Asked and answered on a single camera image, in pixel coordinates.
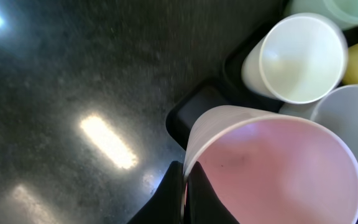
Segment black tray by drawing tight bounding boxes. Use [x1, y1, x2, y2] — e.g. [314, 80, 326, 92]
[165, 0, 358, 224]

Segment grey cup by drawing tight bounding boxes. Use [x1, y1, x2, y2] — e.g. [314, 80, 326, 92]
[278, 84, 358, 169]

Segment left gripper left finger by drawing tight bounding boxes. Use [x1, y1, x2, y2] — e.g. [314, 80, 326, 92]
[128, 160, 185, 224]

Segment white cup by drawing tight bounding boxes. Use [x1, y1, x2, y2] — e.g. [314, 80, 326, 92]
[241, 12, 349, 105]

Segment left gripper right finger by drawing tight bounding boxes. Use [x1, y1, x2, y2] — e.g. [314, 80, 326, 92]
[186, 161, 241, 224]

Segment green cup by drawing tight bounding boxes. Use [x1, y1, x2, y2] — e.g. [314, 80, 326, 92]
[284, 0, 358, 30]

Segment pink cup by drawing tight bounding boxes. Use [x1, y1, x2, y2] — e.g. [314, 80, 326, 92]
[182, 105, 358, 224]

